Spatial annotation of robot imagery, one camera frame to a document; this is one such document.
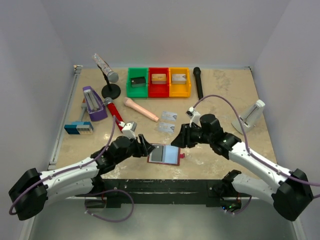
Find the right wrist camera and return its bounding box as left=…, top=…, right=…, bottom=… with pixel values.
left=186, top=106, right=201, bottom=126

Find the red leather card holder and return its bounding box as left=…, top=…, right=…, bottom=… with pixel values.
left=147, top=143, right=185, bottom=166

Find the blue grey block tool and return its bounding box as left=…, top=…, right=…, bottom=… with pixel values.
left=64, top=121, right=94, bottom=135

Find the purple metronome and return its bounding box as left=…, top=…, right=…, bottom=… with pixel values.
left=82, top=86, right=108, bottom=122

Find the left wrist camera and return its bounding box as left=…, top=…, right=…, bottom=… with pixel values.
left=119, top=121, right=137, bottom=139

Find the black card in green bin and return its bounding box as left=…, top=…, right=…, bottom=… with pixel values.
left=130, top=76, right=146, bottom=88

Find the grey orange small tool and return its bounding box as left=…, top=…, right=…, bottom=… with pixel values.
left=78, top=98, right=87, bottom=122

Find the black microphone stand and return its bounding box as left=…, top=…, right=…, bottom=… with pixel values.
left=101, top=73, right=121, bottom=100

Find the red microphone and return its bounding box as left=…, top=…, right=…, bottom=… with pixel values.
left=104, top=97, right=125, bottom=131

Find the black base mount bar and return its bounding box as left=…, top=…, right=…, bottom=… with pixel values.
left=84, top=178, right=251, bottom=208

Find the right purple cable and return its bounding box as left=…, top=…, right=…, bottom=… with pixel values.
left=192, top=94, right=320, bottom=187

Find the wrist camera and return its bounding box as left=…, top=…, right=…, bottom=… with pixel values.
left=119, top=121, right=137, bottom=139
left=186, top=106, right=201, bottom=126

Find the yellow plastic bin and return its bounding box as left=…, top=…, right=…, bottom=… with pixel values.
left=169, top=67, right=192, bottom=98

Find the aluminium frame rail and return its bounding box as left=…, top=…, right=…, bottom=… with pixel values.
left=19, top=65, right=83, bottom=240

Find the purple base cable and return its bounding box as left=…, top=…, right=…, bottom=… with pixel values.
left=84, top=189, right=136, bottom=222

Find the silver card in yellow bin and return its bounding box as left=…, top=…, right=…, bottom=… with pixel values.
left=171, top=73, right=187, bottom=85

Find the black microphone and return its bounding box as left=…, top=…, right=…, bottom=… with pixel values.
left=193, top=67, right=204, bottom=100

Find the tan card in red bin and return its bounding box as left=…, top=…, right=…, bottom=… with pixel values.
left=151, top=73, right=167, bottom=85

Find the pink microphone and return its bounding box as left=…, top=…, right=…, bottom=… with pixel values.
left=123, top=97, right=159, bottom=122

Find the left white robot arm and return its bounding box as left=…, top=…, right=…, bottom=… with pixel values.
left=8, top=134, right=155, bottom=221

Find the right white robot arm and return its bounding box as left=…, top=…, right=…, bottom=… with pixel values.
left=171, top=113, right=314, bottom=222

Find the red plastic bin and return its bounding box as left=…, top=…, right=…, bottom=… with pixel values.
left=148, top=67, right=170, bottom=98

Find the green plastic bin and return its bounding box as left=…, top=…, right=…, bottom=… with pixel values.
left=126, top=67, right=149, bottom=98

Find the silver VIP card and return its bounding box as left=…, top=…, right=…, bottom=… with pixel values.
left=161, top=111, right=178, bottom=122
left=158, top=122, right=175, bottom=133

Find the glitter microphone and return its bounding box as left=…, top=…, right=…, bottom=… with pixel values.
left=92, top=53, right=119, bottom=83

